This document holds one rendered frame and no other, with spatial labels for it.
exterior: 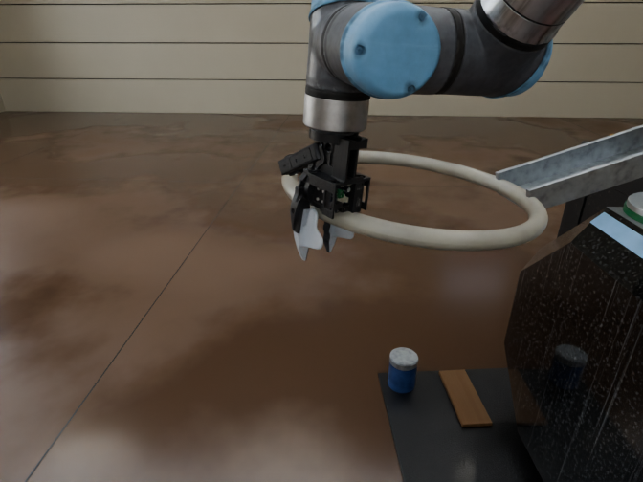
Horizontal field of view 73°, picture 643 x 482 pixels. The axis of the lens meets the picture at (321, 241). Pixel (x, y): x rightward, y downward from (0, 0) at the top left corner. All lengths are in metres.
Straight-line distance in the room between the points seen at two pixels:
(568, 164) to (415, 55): 0.66
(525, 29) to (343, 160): 0.26
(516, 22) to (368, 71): 0.15
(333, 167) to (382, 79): 0.20
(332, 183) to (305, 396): 1.16
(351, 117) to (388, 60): 0.15
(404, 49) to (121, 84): 7.32
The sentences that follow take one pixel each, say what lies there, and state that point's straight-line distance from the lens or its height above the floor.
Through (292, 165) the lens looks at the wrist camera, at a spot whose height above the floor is 1.00.
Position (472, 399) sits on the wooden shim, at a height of 0.03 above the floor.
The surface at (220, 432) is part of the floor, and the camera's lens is 1.60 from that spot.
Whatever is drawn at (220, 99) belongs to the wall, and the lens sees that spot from 7.19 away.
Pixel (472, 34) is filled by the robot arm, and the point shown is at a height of 1.18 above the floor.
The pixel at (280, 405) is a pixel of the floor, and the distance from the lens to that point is 1.65.
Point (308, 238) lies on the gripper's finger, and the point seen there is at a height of 0.90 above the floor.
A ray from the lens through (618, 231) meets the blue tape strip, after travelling 1.18.
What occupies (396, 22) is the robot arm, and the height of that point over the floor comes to 1.20.
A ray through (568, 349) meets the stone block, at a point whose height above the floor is 0.48.
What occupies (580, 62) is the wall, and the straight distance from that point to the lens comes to 7.57.
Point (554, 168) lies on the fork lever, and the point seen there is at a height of 0.92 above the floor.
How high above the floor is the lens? 1.19
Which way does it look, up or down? 26 degrees down
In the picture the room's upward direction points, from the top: straight up
